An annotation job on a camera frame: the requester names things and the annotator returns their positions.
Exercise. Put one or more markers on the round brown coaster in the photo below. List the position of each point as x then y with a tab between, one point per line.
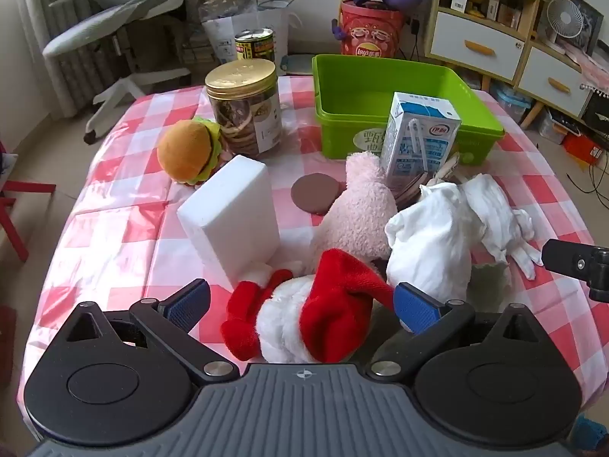
316	195

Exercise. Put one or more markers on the blue and white milk carton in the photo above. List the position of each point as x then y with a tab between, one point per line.
418	143

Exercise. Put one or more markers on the teal lidded storage box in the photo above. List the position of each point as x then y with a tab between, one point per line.
511	102

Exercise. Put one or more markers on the white cloth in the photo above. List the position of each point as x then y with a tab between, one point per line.
428	247

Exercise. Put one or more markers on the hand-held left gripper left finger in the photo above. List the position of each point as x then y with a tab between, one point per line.
188	303

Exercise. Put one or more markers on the red and white checkered tablecloth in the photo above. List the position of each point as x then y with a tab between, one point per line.
119	228

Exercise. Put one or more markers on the hamburger plush toy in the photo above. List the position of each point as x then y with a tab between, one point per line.
183	150

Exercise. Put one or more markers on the white plastic bag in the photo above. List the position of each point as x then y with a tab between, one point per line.
223	19

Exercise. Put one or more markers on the clear jar with gold lid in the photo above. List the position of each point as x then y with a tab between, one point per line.
242	109

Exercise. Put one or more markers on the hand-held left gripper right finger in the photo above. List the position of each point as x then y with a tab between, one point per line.
415	312

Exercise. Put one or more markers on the pink plush toy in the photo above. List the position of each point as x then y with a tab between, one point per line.
361	214

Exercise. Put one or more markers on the red chair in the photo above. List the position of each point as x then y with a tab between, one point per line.
12	219

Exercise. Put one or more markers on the green plastic bin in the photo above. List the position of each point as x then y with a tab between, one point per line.
361	81

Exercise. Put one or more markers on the white and wood cabinet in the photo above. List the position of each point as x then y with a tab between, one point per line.
476	43

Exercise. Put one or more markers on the dark picture frame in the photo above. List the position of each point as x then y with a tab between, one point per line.
592	21

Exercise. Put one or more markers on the small white fan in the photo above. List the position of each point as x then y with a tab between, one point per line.
564	21

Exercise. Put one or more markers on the white radiator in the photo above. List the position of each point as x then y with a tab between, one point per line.
47	81

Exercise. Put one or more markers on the white glove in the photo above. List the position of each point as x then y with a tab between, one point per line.
525	247

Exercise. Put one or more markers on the red printed bucket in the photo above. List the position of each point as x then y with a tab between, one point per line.
371	33

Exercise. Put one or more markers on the white foam block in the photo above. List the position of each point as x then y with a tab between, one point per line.
233	219

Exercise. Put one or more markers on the red and white santa hat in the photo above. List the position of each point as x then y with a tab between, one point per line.
333	304

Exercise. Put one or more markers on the grey office chair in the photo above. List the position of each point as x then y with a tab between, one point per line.
85	28

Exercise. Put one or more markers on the tin can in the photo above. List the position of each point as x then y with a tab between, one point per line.
254	47

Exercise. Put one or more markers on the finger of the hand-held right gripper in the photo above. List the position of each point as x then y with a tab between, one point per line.
571	259

